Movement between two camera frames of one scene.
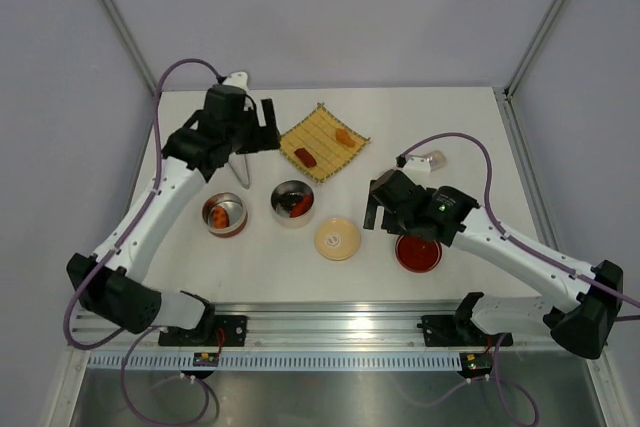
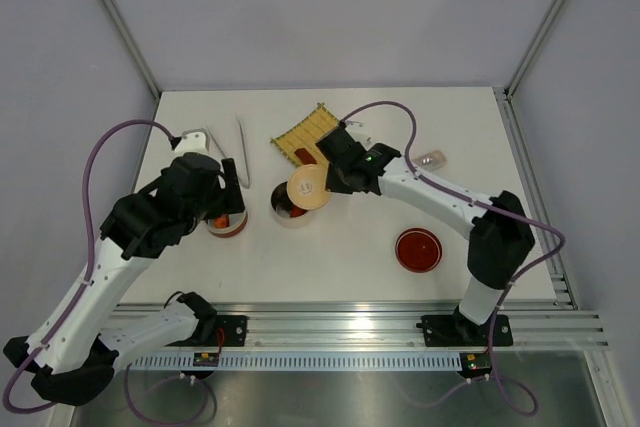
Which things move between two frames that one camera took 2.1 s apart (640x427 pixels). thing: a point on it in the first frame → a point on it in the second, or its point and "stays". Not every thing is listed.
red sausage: x=302 y=207 stays
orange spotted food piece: x=220 y=217 stays
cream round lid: x=337 y=238 → x=306 y=186
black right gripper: x=371 y=214 → x=333 y=182
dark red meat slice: x=307 y=158 stays
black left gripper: x=264 y=137 → x=228 y=200
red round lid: x=417 y=254 stays
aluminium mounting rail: x=316 y=326 stays
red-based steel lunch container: x=237 y=214 stays
